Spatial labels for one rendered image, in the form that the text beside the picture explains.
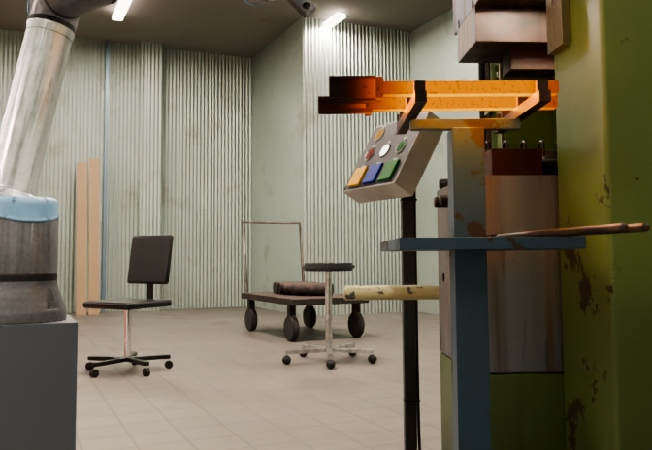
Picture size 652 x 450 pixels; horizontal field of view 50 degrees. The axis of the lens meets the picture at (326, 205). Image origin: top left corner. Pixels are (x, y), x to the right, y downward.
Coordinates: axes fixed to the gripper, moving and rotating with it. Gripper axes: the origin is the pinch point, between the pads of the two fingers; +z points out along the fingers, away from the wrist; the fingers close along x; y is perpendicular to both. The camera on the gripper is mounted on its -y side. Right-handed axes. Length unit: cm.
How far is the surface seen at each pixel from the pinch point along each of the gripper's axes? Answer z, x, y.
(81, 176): -786, 43, -162
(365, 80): 68, -46, -7
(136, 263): -297, -43, -133
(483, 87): 80, -33, -18
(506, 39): 42, 14, -33
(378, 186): -12, -9, -67
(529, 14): 44, 22, -31
